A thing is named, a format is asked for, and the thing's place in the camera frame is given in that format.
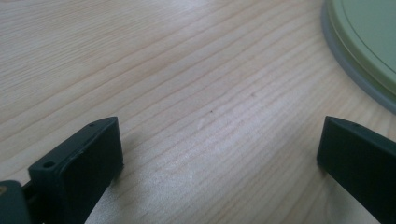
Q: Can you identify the grey round plate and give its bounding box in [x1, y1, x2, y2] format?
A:
[320, 0, 396, 115]

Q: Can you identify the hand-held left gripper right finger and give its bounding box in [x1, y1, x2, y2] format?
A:
[316, 115, 396, 224]

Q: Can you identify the green round plate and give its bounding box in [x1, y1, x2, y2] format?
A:
[325, 0, 396, 96]

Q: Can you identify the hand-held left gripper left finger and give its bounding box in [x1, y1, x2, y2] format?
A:
[27, 116, 125, 224]

